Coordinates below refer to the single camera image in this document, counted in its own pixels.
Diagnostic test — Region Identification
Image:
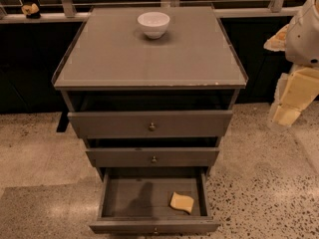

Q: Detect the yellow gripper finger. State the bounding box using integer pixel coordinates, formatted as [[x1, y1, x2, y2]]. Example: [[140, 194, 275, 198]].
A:
[[263, 25, 288, 52], [269, 66, 319, 126]]

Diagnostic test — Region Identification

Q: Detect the yellow sponge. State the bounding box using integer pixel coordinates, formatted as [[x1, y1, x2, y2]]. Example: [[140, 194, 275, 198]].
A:
[[169, 192, 194, 214]]

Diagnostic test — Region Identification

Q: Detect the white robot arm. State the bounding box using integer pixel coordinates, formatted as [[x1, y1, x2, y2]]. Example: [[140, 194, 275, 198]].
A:
[[263, 0, 319, 126]]

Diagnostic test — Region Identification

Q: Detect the grey top drawer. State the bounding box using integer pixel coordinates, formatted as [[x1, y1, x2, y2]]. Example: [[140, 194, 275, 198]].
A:
[[67, 94, 233, 139]]

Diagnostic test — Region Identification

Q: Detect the grey drawer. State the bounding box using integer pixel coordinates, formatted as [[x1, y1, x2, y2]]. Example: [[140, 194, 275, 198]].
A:
[[90, 167, 218, 235], [67, 94, 233, 139], [86, 137, 219, 167]]

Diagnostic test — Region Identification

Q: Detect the grey wooden drawer cabinet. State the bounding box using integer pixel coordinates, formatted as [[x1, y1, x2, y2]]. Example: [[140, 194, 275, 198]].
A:
[[51, 5, 249, 181]]

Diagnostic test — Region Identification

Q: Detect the grey middle drawer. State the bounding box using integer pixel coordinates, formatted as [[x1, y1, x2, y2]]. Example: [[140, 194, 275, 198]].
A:
[[86, 137, 219, 167]]

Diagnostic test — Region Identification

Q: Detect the grey bottom drawer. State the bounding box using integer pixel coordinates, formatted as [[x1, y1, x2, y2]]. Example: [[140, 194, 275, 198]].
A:
[[90, 167, 218, 235]]

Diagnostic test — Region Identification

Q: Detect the white ceramic bowl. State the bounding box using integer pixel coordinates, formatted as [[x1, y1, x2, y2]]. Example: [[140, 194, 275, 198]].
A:
[[138, 12, 170, 39]]

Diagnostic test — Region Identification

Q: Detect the small yellow black object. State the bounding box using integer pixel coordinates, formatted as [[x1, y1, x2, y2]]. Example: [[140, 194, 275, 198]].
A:
[[21, 2, 41, 19]]

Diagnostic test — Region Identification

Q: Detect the metal railing frame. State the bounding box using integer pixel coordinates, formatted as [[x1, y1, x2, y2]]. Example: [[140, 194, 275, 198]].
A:
[[0, 0, 319, 25]]

